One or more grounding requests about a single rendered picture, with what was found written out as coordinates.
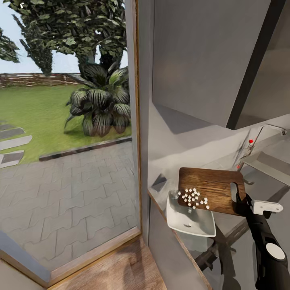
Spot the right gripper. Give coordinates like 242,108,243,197
236,192,272,227

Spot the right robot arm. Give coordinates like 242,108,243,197
236,192,290,290

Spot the cutting board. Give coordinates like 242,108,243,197
177,167,248,217

